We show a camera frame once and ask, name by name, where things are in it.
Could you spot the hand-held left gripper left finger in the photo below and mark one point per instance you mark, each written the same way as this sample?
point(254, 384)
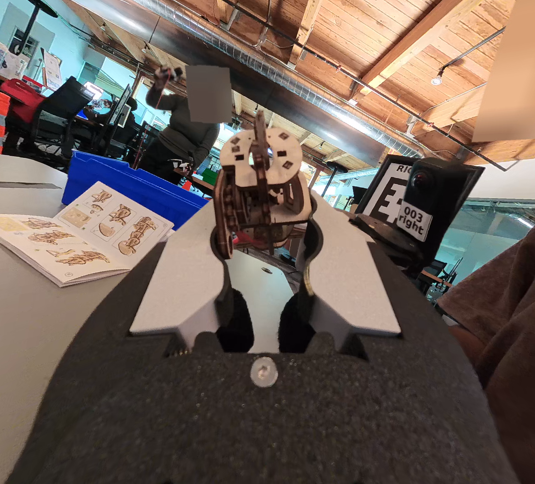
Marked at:
point(175, 283)

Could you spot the black office chair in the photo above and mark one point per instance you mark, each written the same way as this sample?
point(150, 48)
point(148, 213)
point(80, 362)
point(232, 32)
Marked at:
point(67, 103)

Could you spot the wooden mechanical model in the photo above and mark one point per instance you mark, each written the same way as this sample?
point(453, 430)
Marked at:
point(271, 166)

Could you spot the metal ceiling duct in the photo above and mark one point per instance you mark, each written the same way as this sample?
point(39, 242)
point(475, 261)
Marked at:
point(250, 55)

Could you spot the orange traffic cone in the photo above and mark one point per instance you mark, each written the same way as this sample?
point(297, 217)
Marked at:
point(4, 116)

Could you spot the model instruction booklet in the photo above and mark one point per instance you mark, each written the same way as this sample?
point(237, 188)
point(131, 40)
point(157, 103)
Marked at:
point(83, 237)

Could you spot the red tote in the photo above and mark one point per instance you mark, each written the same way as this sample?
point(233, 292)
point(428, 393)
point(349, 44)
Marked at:
point(21, 99)

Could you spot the ceiling spot lamp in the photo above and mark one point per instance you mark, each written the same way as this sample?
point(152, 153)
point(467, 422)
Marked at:
point(437, 79)

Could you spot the blue plastic bin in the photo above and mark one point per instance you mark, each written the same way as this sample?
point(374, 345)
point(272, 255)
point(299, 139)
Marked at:
point(125, 183)

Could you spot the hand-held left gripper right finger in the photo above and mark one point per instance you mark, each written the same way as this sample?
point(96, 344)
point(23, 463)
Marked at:
point(351, 283)

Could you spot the person's right forearm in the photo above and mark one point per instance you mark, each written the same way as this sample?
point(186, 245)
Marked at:
point(501, 325)

